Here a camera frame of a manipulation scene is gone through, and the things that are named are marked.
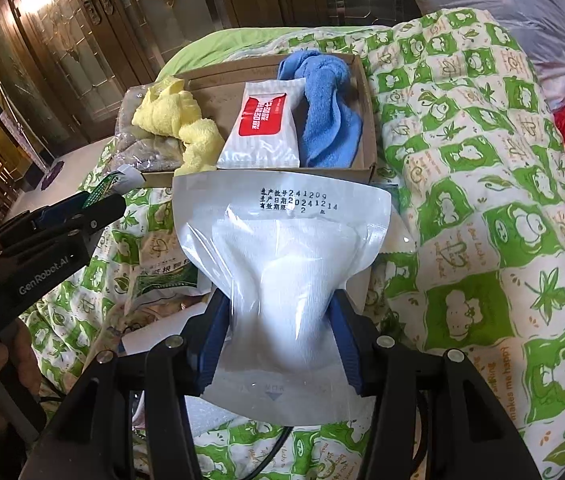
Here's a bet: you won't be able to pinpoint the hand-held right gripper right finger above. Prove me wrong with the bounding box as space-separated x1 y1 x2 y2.
327 292 533 480

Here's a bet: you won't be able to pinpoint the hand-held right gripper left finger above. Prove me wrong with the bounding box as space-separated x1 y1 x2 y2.
32 290 233 480

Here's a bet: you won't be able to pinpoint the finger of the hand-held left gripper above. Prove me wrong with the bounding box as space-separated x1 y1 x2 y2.
0 192 127 261
0 190 93 241

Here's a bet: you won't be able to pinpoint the green white snack packet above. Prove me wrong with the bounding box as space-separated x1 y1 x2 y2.
132 230 213 321
82 164 146 209

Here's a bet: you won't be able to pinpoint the plastic-wrapped brown cloth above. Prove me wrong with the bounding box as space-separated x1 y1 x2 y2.
112 85 188 173

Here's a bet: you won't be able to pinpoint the white gauze packet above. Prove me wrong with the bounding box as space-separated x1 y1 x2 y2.
172 169 393 418

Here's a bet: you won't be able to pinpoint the yellow towel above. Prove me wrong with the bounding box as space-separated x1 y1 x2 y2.
131 76 226 173

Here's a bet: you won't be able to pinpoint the shallow cardboard box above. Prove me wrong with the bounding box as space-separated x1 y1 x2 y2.
125 51 377 186

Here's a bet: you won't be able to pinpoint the white wipes packet red label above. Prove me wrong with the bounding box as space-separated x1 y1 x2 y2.
216 78 308 170

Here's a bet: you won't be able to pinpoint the blue towel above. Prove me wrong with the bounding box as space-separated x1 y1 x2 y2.
276 50 365 168

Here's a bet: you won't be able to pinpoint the purple floor mop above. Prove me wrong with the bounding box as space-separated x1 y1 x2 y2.
0 85 66 190

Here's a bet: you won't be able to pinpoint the white plastic packet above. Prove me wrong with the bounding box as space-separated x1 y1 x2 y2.
135 395 273 436

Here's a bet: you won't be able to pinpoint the small white sachet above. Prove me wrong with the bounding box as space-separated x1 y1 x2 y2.
377 225 416 263

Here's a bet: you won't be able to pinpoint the wooden double door glass panes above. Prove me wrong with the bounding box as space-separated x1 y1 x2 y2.
0 0 173 151

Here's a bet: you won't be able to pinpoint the plain green bed sheet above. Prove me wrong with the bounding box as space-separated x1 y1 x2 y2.
162 25 308 78

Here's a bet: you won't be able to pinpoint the green printed blanket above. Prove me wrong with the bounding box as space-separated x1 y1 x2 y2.
17 7 565 480

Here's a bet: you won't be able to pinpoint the large translucent plastic bag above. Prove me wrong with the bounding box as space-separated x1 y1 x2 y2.
393 0 565 111

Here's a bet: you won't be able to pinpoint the black cable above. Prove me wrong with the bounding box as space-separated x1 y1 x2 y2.
252 422 296 480

